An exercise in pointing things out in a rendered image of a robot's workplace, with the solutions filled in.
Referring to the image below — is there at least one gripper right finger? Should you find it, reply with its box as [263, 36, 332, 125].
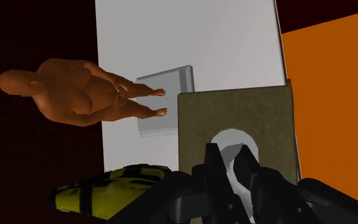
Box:
[233, 144, 358, 224]

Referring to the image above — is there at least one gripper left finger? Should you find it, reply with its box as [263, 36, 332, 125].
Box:
[107, 143, 251, 224]

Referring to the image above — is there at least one olive robot stand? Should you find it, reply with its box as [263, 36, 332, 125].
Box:
[177, 85, 301, 186]

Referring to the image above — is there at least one yellow and black object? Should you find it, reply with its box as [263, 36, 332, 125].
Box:
[47, 164, 174, 221]

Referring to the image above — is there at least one white table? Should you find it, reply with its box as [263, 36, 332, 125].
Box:
[94, 0, 287, 173]

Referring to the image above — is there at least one brown human figure grey base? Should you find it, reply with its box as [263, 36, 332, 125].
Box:
[0, 57, 196, 138]

